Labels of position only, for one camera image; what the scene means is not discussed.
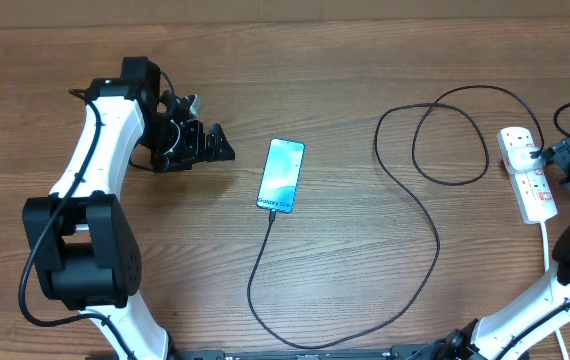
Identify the Samsung Galaxy smartphone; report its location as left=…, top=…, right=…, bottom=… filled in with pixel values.
left=256, top=138, right=305, bottom=213

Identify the black USB charging cable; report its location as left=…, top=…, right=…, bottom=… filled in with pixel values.
left=246, top=84, right=546, bottom=351

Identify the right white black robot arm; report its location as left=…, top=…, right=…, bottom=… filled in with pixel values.
left=414, top=127, right=570, bottom=359

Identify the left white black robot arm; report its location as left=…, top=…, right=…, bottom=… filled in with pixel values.
left=18, top=57, right=235, bottom=359

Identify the white USB charger plug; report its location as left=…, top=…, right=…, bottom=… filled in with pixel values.
left=503, top=146, right=544, bottom=174

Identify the white power strip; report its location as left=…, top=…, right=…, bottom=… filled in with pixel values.
left=497, top=127, right=558, bottom=224

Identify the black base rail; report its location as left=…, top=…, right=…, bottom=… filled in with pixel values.
left=84, top=343, right=531, bottom=360

